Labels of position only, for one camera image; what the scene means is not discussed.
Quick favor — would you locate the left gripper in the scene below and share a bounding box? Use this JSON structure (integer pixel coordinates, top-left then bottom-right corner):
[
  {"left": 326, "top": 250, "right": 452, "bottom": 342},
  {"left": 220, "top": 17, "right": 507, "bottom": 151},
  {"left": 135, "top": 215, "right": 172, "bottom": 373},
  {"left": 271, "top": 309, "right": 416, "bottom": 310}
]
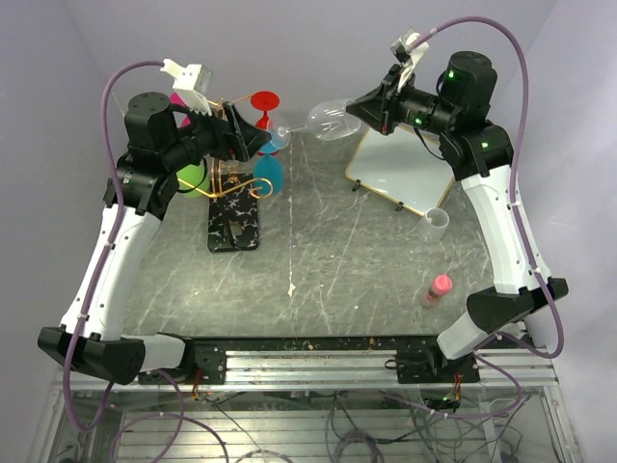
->
[{"left": 163, "top": 96, "right": 272, "bottom": 171}]

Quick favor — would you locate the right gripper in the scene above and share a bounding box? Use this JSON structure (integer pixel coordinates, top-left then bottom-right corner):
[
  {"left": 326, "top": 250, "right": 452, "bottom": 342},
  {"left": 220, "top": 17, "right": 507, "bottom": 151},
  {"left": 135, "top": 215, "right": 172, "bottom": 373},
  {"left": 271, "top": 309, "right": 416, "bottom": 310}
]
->
[{"left": 346, "top": 65, "right": 458, "bottom": 137}]

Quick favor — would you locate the red plastic wine glass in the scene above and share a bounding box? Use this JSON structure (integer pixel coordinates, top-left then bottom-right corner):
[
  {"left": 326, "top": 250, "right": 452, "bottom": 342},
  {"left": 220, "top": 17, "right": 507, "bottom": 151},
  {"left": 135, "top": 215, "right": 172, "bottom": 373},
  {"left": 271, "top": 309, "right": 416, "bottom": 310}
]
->
[{"left": 250, "top": 91, "right": 280, "bottom": 129}]

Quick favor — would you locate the blue plastic wine glass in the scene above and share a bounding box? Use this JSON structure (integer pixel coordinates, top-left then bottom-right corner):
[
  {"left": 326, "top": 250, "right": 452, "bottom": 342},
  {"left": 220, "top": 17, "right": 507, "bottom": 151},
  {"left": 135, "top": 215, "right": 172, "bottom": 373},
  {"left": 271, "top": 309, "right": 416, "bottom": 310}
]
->
[{"left": 253, "top": 127, "right": 290, "bottom": 198}]

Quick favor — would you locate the clear glass cup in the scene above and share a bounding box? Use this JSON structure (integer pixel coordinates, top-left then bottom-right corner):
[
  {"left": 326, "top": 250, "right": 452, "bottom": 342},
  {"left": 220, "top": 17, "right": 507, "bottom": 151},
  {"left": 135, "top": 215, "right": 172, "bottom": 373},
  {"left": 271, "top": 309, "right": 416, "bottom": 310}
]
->
[
  {"left": 417, "top": 207, "right": 449, "bottom": 242},
  {"left": 267, "top": 99, "right": 362, "bottom": 149}
]

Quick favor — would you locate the green plastic wine glass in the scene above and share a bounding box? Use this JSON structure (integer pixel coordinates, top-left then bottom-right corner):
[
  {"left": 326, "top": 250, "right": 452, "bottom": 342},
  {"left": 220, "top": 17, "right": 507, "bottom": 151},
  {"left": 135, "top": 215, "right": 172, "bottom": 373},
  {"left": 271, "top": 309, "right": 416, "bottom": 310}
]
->
[{"left": 176, "top": 161, "right": 209, "bottom": 198}]

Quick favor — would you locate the pink plastic wine glass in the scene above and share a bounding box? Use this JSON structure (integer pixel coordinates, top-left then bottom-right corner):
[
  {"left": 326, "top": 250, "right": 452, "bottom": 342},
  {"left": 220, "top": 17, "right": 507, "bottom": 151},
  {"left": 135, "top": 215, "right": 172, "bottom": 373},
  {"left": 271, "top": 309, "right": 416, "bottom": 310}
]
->
[{"left": 170, "top": 93, "right": 190, "bottom": 127}]

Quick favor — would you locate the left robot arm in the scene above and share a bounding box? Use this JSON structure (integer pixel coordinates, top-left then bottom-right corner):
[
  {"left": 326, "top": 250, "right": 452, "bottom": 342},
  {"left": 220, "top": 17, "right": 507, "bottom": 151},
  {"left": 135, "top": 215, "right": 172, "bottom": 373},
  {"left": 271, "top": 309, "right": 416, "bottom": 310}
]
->
[{"left": 38, "top": 92, "right": 271, "bottom": 385}]

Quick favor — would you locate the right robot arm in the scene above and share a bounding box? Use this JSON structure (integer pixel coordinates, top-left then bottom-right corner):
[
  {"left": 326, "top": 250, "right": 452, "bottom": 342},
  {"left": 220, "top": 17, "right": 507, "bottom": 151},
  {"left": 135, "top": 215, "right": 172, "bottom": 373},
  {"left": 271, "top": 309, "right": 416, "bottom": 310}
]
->
[{"left": 345, "top": 51, "right": 569, "bottom": 382}]

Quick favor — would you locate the gold wine glass rack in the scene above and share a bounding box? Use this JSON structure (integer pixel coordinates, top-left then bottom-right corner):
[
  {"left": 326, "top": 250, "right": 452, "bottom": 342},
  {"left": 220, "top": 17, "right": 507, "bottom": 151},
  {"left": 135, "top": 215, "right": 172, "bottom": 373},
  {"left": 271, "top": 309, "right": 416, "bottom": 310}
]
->
[{"left": 197, "top": 101, "right": 270, "bottom": 253}]

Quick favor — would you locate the gold framed whiteboard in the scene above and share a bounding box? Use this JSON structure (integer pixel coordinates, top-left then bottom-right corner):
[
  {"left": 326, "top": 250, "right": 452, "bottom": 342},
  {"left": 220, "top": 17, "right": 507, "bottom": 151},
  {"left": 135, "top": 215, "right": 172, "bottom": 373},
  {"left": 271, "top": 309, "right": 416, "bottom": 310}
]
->
[{"left": 345, "top": 127, "right": 454, "bottom": 216}]

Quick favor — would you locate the small pink bottle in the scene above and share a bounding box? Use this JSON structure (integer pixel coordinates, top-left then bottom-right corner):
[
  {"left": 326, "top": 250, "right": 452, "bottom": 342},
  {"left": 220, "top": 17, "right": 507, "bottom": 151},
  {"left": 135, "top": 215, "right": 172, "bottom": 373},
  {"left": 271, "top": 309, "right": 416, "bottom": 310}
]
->
[{"left": 421, "top": 274, "right": 453, "bottom": 308}]

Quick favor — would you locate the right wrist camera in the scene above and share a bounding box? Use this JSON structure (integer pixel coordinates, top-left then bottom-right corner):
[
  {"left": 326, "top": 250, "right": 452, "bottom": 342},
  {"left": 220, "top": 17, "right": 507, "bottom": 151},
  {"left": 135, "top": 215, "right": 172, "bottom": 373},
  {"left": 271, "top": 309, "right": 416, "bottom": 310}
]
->
[{"left": 390, "top": 28, "right": 429, "bottom": 93}]

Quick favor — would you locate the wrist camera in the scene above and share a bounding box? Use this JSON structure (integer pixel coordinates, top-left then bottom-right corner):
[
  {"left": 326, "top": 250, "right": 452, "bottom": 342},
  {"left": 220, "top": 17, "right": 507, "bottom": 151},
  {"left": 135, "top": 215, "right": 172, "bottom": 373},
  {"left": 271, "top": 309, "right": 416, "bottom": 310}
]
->
[
  {"left": 390, "top": 28, "right": 429, "bottom": 93},
  {"left": 160, "top": 59, "right": 213, "bottom": 116}
]

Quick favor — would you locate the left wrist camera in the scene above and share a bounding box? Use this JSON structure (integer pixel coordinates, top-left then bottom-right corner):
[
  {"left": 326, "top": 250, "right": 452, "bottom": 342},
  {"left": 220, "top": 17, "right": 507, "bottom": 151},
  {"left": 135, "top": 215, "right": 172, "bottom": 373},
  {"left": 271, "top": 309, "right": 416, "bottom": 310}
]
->
[{"left": 160, "top": 59, "right": 213, "bottom": 116}]

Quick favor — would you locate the aluminium frame rail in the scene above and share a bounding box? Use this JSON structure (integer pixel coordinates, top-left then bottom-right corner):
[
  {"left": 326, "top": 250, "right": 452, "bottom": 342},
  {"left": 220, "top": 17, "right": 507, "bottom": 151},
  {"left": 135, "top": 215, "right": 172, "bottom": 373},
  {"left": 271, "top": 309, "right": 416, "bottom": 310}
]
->
[{"left": 50, "top": 349, "right": 563, "bottom": 392}]

